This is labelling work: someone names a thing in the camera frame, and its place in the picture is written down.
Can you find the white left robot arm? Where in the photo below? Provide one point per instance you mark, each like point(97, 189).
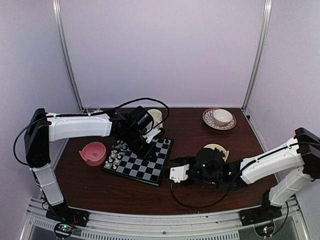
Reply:
point(46, 127)

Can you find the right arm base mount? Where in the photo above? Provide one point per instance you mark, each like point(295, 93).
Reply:
point(262, 219)

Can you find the cream bowl of black pieces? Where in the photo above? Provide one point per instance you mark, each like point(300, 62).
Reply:
point(213, 146)

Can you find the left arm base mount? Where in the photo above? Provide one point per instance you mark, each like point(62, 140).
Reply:
point(69, 222)

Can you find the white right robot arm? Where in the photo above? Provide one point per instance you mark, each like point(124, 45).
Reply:
point(300, 153)

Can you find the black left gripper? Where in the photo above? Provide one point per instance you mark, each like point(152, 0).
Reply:
point(144, 154)

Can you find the pink bowl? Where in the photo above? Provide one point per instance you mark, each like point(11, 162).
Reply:
point(94, 154)

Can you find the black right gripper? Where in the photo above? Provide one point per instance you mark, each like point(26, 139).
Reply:
point(185, 160)

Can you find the aluminium frame post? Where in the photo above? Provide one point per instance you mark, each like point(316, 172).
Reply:
point(65, 53)
point(264, 30)

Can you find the aluminium frame post left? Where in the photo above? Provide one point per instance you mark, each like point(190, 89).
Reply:
point(65, 53)

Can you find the floral patterned saucer plate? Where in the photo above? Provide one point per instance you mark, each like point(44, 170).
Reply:
point(208, 119)

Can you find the aluminium front rail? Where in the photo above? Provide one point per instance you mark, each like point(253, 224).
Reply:
point(221, 225)

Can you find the white ribbed ceramic mug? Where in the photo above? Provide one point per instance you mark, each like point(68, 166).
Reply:
point(157, 117)

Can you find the white ceramic cup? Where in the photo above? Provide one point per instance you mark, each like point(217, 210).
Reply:
point(222, 117)

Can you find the black and white chessboard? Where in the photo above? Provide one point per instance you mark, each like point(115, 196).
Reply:
point(130, 166)

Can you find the clear glass cup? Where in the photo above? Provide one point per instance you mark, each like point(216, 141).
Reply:
point(93, 108)

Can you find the aluminium frame post right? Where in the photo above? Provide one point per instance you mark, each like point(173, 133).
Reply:
point(264, 30)

